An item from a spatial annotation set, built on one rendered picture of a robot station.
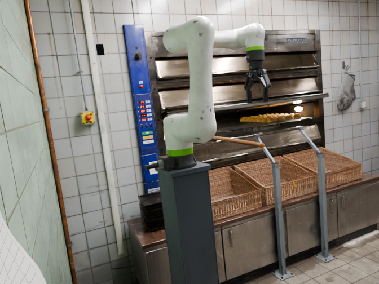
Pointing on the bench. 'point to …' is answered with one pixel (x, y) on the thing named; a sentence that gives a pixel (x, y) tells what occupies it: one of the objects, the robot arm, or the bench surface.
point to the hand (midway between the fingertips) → (257, 100)
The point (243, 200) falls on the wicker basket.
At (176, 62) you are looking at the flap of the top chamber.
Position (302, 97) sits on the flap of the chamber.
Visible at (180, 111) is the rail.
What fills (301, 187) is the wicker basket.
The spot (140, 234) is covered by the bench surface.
